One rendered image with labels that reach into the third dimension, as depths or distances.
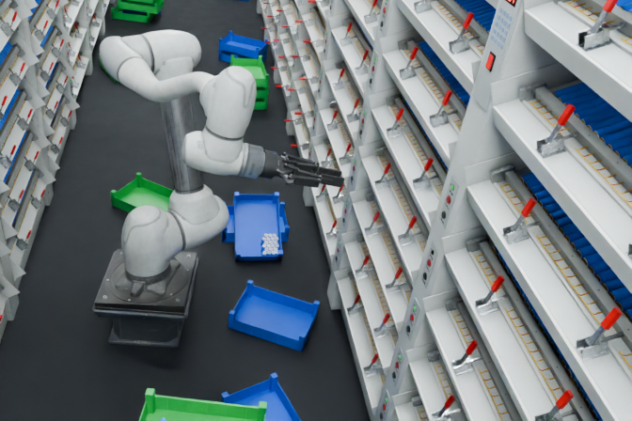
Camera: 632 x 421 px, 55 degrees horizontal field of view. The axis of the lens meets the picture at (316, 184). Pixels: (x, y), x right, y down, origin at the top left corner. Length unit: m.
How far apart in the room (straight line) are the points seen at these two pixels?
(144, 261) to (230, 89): 0.84
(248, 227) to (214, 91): 1.30
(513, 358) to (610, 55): 0.57
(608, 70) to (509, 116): 0.28
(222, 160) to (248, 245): 1.17
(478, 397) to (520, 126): 0.59
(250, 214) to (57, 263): 0.83
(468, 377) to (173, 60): 1.29
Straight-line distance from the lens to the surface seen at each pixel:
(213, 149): 1.54
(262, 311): 2.45
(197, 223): 2.15
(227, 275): 2.59
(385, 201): 1.85
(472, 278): 1.36
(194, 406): 1.65
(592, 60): 0.98
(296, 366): 2.30
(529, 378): 1.21
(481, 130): 1.25
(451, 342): 1.47
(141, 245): 2.09
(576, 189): 1.01
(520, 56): 1.20
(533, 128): 1.15
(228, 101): 1.48
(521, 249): 1.16
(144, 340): 2.34
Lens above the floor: 1.78
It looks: 34 degrees down
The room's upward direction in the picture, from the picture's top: 9 degrees clockwise
